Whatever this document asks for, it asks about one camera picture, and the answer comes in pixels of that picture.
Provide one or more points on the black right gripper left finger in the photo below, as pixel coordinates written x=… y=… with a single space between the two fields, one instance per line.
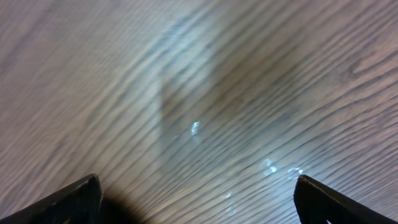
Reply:
x=78 y=202

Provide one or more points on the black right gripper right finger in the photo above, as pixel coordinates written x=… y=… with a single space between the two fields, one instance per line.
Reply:
x=317 y=203

